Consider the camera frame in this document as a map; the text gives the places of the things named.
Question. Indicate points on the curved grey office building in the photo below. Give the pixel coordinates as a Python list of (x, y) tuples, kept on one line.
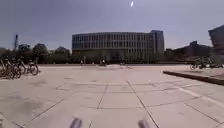
[(116, 43)]

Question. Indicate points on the grey stone slab plaza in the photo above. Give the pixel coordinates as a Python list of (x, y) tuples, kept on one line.
[(113, 90)]

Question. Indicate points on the robot's own part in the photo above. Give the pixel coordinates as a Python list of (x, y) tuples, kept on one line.
[(144, 124), (76, 123)]

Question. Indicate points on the row of trees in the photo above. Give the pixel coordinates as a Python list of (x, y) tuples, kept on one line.
[(40, 53)]

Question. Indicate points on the low dark building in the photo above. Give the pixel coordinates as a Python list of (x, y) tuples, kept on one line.
[(190, 50)]

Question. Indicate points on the raised stone platform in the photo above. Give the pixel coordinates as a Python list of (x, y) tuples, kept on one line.
[(196, 76)]

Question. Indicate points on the group of parked bicycles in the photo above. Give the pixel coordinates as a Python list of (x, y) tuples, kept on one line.
[(203, 63)]

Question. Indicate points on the row of yellow bicycles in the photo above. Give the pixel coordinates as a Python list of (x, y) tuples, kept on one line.
[(16, 68)]

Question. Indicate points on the dark tower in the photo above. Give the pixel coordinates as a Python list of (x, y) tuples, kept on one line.
[(15, 40)]

